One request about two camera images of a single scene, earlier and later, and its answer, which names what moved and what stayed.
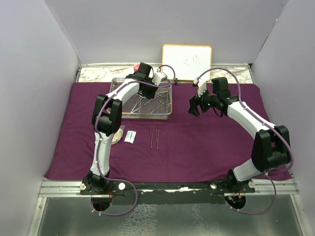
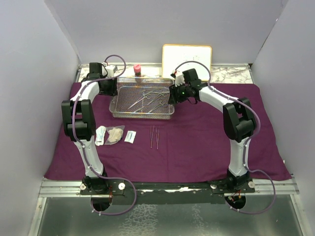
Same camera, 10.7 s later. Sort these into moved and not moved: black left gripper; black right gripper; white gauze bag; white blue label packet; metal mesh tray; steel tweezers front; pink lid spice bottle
Moved: black left gripper; black right gripper
Not moved: pink lid spice bottle; white gauze bag; metal mesh tray; steel tweezers front; white blue label packet
